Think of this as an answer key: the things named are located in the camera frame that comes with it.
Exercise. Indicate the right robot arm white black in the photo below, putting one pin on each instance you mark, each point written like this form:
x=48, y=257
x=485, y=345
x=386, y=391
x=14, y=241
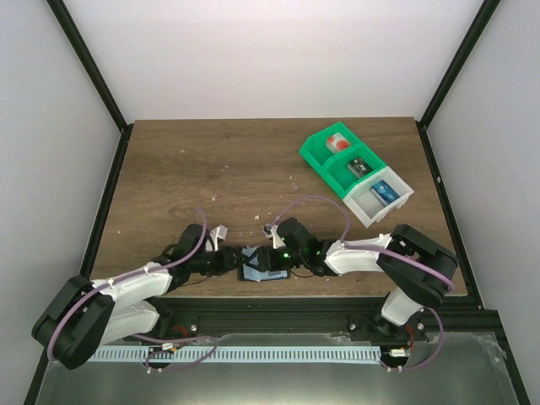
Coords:
x=421, y=269

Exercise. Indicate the blue card in bin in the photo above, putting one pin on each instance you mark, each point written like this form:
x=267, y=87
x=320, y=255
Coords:
x=384, y=193

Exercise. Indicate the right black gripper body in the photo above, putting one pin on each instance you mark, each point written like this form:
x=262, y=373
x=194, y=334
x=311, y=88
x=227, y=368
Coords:
x=294, y=259

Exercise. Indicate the right black frame post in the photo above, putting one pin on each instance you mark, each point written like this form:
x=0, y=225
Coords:
x=463, y=52

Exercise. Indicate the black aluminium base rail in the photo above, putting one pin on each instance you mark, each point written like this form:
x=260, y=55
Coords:
x=220, y=316

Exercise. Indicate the black frame post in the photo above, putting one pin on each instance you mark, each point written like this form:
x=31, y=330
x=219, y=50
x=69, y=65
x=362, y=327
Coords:
x=77, y=42
x=463, y=52

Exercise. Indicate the black card holder wallet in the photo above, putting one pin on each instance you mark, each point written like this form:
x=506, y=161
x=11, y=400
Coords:
x=249, y=271

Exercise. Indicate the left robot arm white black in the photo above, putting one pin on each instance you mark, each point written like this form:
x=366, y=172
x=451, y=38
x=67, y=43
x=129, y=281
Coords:
x=86, y=314

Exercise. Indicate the light blue slotted cable duct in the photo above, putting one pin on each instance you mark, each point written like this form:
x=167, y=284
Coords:
x=242, y=354

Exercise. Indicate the black card in bin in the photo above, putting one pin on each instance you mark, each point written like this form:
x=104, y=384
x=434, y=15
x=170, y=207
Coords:
x=359, y=167

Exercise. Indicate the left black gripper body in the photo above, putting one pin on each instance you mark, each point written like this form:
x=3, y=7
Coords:
x=208, y=266

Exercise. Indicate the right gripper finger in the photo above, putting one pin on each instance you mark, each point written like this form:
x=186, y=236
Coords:
x=265, y=267
x=264, y=255

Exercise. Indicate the red white card in bin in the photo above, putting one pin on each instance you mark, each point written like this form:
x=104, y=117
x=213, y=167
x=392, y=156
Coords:
x=337, y=143

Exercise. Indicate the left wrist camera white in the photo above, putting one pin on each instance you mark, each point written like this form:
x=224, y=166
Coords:
x=216, y=236

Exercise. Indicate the green white sorting bin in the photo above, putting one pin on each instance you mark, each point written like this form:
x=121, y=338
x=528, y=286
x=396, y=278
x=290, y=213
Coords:
x=361, y=179

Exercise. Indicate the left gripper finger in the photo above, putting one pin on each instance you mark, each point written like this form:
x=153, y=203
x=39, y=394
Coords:
x=233, y=256
x=227, y=270

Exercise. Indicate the left black frame post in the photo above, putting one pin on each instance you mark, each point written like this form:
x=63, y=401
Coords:
x=77, y=42

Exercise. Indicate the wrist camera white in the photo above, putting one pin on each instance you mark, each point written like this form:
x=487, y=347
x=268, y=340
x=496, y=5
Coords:
x=271, y=232
x=216, y=236

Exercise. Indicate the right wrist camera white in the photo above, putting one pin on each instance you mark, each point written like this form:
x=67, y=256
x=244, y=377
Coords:
x=271, y=232

